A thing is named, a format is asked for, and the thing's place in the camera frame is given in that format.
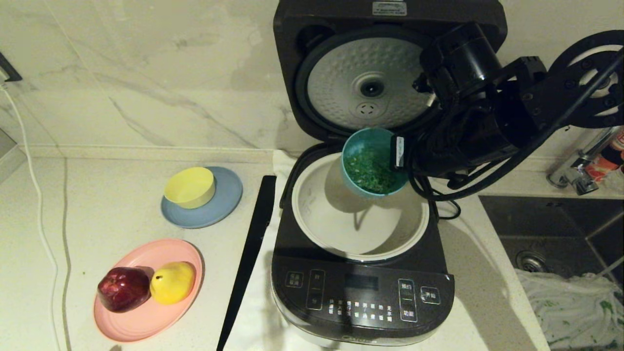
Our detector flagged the chopped green vegetables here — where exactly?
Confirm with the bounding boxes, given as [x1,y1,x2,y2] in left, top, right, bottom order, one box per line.
[347,146,398,193]

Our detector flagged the teal bowl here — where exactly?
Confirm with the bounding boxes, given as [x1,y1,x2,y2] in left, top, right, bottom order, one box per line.
[340,127,410,198]

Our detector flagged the dark grey rice cooker lid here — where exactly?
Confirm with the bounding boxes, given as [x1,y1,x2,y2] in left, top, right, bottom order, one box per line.
[272,0,508,147]

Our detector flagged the cream inner pot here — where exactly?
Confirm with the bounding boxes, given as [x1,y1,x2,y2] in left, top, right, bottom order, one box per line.
[292,152,430,263]

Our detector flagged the dark grey rice cooker base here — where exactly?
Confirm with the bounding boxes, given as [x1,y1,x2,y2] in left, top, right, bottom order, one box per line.
[271,144,456,348]

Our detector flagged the yellow bowl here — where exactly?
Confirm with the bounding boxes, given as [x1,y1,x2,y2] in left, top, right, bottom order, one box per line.
[163,167,216,210]

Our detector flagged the dark metal sink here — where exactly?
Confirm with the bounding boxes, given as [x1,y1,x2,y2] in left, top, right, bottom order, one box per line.
[479,195,624,351]

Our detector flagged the chrome faucet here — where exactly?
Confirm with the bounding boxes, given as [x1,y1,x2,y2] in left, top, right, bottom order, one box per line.
[546,127,624,197]

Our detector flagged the metal sink drain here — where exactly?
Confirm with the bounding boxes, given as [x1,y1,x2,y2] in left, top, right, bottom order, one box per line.
[516,250,554,274]

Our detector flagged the red printed can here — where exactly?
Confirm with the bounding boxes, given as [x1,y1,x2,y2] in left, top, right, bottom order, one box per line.
[586,128,624,183]

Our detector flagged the white cloth with green specks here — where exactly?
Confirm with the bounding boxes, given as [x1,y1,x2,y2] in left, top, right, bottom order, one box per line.
[516,268,624,351]

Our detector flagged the black flat board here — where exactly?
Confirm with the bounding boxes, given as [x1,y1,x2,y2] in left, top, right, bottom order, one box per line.
[216,175,277,351]

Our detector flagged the blue plate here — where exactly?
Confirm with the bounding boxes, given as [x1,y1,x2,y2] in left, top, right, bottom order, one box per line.
[161,166,243,229]

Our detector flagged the yellow pear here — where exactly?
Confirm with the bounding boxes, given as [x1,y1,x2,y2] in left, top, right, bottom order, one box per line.
[150,261,196,305]

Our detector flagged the pink plate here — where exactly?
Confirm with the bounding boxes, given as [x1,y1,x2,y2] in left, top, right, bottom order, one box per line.
[94,238,204,343]

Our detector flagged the red apple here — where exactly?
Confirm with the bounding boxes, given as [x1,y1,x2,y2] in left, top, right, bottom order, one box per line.
[97,266,151,313]

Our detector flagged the thick black cable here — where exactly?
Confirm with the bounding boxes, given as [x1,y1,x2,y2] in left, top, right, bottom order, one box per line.
[407,46,624,203]

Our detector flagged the black power cable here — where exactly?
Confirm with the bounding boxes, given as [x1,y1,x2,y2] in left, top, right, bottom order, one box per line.
[436,199,462,221]

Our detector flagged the white power cable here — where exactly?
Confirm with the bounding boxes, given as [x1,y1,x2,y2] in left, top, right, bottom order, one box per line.
[0,83,66,351]

